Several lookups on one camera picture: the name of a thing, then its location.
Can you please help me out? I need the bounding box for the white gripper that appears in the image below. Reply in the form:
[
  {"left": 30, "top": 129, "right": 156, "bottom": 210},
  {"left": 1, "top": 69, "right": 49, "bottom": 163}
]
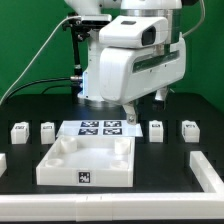
[{"left": 99, "top": 37, "right": 186, "bottom": 124}]

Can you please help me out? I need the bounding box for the black cable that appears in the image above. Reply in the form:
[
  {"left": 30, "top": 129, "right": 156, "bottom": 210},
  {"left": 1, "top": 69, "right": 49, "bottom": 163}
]
[{"left": 3, "top": 77, "right": 83, "bottom": 101}]

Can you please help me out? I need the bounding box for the white sheet with markers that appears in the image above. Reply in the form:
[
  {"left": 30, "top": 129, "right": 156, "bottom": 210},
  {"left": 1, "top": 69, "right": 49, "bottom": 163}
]
[{"left": 57, "top": 120, "right": 143, "bottom": 137}]

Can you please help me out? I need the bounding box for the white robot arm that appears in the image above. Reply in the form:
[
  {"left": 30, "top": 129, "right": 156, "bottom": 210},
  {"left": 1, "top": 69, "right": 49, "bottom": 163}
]
[{"left": 64, "top": 0, "right": 186, "bottom": 124}]

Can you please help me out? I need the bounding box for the black camera on stand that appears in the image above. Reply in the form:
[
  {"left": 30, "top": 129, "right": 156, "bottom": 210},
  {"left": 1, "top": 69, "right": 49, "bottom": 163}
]
[{"left": 62, "top": 13, "right": 112, "bottom": 108}]

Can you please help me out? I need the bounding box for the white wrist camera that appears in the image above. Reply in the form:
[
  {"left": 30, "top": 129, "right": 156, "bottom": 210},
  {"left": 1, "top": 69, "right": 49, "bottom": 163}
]
[{"left": 99, "top": 16, "right": 168, "bottom": 49}]

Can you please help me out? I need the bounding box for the white block left edge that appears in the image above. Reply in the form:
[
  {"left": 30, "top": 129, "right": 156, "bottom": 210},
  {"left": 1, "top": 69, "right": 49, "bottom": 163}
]
[{"left": 0, "top": 153, "right": 7, "bottom": 177}]

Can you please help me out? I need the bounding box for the white cable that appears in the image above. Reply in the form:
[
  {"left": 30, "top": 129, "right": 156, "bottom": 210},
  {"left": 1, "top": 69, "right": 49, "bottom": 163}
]
[{"left": 0, "top": 15, "right": 82, "bottom": 104}]

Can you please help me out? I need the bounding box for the white L-shaped fence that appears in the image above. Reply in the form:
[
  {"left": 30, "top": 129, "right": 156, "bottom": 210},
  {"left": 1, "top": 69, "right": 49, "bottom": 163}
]
[{"left": 0, "top": 151, "right": 224, "bottom": 222}]

